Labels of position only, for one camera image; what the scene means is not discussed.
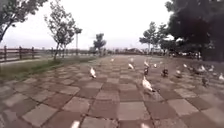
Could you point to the checkered brick paved plaza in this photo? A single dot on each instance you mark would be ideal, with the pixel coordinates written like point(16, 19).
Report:
point(110, 100)

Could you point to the flock of birds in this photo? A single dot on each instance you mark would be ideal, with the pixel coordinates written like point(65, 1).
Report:
point(146, 84)

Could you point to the group of tall trees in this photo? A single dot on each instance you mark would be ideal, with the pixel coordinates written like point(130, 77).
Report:
point(150, 35)

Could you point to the robot's own part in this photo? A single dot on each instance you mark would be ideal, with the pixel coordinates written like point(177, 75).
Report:
point(75, 124)
point(145, 125)

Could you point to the grass strip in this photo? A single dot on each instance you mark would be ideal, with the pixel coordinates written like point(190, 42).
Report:
point(26, 68)

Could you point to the large dark tree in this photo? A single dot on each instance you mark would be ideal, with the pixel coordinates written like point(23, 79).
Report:
point(200, 23)

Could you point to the wooden rail fence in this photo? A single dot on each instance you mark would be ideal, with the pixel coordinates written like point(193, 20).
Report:
point(20, 52)

